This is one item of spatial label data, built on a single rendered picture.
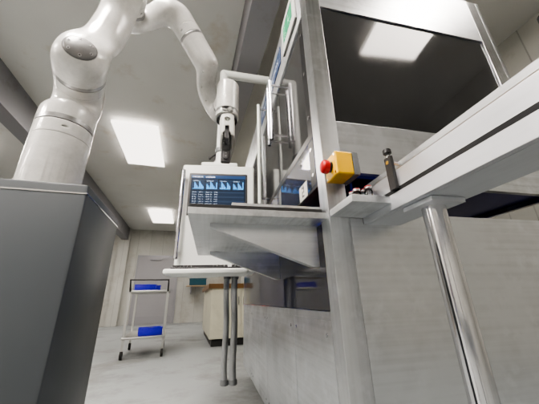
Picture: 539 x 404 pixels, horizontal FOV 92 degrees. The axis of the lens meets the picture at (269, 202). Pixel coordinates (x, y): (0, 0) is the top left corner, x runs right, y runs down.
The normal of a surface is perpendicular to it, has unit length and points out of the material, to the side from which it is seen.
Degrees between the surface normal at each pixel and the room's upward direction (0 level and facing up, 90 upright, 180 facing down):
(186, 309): 90
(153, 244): 90
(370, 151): 90
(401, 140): 90
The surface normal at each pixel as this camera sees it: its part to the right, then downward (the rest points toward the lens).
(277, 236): 0.21, -0.35
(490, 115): -0.98, -0.05
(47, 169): 0.57, -0.30
